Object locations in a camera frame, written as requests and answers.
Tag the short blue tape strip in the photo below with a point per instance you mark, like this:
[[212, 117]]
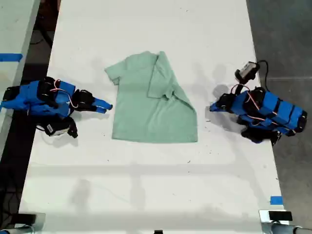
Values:
[[276, 200]]

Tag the pale green T-shirt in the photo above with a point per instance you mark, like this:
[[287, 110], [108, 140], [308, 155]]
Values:
[[136, 114]]

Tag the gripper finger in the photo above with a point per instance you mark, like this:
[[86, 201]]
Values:
[[215, 109], [99, 110], [103, 104], [216, 104]]

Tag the small black box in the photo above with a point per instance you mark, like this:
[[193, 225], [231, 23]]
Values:
[[280, 216], [27, 218]]

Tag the short black camera stalk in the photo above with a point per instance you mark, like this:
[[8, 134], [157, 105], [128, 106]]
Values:
[[240, 88], [72, 128]]

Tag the black camera box grey face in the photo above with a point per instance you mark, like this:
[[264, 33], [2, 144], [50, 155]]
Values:
[[246, 70]]

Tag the long blue tape strip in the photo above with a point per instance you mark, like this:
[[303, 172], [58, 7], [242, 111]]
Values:
[[9, 57]]

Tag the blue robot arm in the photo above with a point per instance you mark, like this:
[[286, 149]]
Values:
[[275, 112], [31, 97]]

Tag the white mounting bracket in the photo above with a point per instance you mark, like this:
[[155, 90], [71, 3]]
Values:
[[263, 221]]

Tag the white side table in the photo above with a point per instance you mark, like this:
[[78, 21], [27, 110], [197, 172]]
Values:
[[12, 29]]

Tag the black camera box white label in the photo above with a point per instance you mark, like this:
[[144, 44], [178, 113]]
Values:
[[56, 128]]

